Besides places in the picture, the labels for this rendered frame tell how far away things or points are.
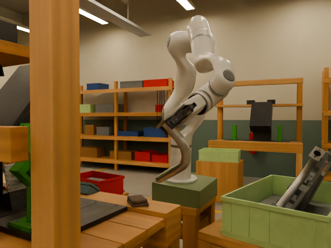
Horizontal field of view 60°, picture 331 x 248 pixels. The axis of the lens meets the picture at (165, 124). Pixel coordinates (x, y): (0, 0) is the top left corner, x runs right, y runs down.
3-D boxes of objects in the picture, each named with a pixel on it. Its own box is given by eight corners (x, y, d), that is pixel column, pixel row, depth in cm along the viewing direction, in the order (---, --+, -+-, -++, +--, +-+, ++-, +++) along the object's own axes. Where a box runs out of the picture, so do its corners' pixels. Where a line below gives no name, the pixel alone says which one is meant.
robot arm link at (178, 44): (191, 129, 156) (161, 129, 154) (187, 118, 166) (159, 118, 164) (204, 35, 132) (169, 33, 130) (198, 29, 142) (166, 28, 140)
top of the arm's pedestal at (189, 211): (167, 194, 183) (167, 187, 183) (216, 201, 168) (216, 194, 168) (140, 207, 155) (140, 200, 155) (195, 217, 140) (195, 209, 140)
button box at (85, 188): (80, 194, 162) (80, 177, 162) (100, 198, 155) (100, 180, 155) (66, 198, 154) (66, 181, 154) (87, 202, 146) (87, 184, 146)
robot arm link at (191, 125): (168, 144, 164) (169, 102, 162) (200, 144, 167) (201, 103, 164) (172, 148, 152) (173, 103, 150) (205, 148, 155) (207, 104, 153)
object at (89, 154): (170, 175, 640) (170, 77, 635) (67, 166, 767) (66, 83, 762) (179, 171, 690) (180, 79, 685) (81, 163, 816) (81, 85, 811)
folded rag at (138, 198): (126, 201, 136) (126, 195, 136) (143, 200, 139) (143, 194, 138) (131, 207, 126) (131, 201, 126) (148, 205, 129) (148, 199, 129)
